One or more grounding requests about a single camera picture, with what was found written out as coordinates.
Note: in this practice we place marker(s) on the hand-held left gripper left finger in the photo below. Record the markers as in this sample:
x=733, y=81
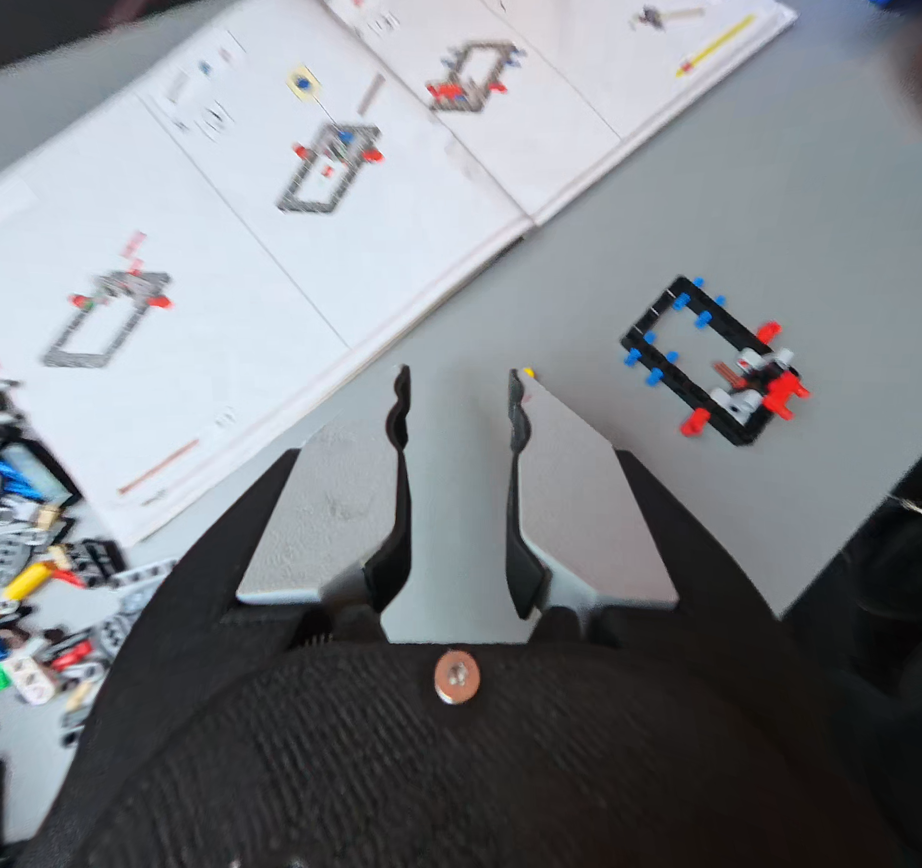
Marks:
x=331, y=515

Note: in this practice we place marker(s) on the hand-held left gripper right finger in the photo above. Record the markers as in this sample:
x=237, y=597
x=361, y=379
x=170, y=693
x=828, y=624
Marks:
x=583, y=515

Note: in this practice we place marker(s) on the black lego frame assembly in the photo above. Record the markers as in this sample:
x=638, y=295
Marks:
x=695, y=396

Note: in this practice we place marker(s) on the pile of lego pieces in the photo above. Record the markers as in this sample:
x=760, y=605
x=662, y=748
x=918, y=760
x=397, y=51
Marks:
x=93, y=558

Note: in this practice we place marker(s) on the open lego instruction booklet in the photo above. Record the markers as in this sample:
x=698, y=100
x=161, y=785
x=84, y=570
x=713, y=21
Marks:
x=432, y=234

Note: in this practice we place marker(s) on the person's dark clothing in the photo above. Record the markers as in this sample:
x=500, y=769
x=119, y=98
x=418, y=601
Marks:
x=864, y=666

